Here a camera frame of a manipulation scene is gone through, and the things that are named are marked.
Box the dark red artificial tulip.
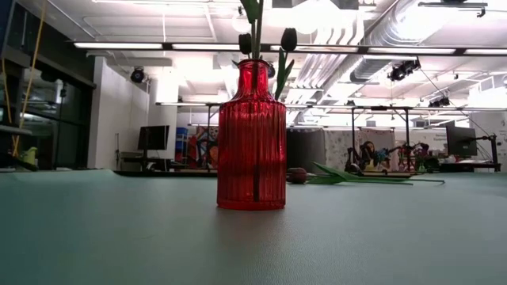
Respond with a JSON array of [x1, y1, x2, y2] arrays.
[[285, 161, 446, 186]]

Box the black monitor on arm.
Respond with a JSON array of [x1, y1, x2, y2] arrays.
[[445, 124, 478, 158]]

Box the red ribbed glass vase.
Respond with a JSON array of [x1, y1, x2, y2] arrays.
[[216, 58, 288, 211]]

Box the dark partition screen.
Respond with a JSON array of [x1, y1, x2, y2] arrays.
[[285, 127, 327, 174]]

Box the blue bin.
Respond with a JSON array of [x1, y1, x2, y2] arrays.
[[175, 126, 189, 162]]

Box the short ceiling light bar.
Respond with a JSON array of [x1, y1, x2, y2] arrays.
[[154, 101, 223, 107]]

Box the teal table mat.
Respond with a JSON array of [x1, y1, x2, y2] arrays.
[[0, 169, 507, 285]]

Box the black computer monitor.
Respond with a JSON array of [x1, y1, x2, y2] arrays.
[[137, 124, 171, 152]]

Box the background office desk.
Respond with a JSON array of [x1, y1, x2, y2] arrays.
[[118, 151, 189, 172]]

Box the white round ceiling lamp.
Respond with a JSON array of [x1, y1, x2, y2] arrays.
[[231, 11, 254, 35]]

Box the background robot arms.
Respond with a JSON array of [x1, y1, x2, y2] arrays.
[[345, 140, 435, 175]]

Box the long ceiling light bar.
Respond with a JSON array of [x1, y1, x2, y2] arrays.
[[73, 41, 507, 56]]

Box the yellow-green bottle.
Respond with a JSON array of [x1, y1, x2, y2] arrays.
[[21, 146, 39, 172]]

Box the thin yellow pole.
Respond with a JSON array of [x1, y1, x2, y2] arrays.
[[1, 0, 48, 158]]

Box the black ceiling track light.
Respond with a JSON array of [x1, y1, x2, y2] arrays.
[[417, 0, 489, 19]]

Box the black background table frame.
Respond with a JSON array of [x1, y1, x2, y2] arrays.
[[348, 104, 413, 175]]

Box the silver air duct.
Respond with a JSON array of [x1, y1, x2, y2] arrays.
[[322, 0, 444, 84]]

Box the black ceiling camera cluster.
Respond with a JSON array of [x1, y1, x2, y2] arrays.
[[387, 58, 422, 82]]

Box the small black ceiling camera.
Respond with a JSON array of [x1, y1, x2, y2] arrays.
[[427, 96, 452, 108]]

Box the grey wall shelf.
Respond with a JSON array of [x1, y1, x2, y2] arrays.
[[0, 124, 35, 138]]

